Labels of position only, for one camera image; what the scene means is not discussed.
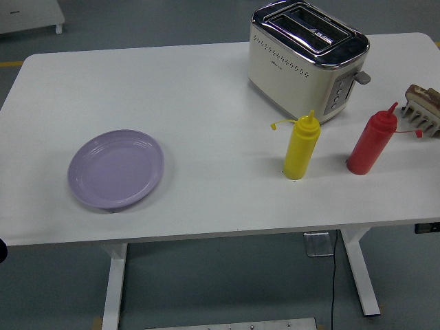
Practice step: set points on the yellow squeeze bottle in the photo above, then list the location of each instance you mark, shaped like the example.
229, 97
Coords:
300, 151

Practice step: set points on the brown bread slice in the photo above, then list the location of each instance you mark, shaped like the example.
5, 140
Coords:
424, 96

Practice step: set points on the purple round plate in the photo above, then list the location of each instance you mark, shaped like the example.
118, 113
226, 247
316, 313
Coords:
115, 170

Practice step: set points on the white cabinet with feet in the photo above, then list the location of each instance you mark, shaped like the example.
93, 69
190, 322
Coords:
27, 13

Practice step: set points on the silver metal toast rack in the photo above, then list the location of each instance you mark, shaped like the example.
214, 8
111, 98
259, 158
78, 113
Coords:
421, 118

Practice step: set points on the black table control panel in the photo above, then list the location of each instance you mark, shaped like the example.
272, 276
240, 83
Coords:
426, 228

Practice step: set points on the red squeeze bottle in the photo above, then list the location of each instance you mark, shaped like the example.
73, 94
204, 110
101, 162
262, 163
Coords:
369, 144

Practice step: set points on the small metal floor plate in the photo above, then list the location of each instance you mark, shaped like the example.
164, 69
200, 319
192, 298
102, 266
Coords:
318, 244

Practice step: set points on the white table leg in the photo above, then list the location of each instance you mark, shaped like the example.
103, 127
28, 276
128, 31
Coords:
361, 275
115, 285

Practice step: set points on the large metal base plate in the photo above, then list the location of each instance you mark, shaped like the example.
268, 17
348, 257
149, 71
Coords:
230, 324

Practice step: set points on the cream and chrome toaster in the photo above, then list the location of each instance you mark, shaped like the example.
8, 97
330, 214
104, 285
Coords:
285, 79

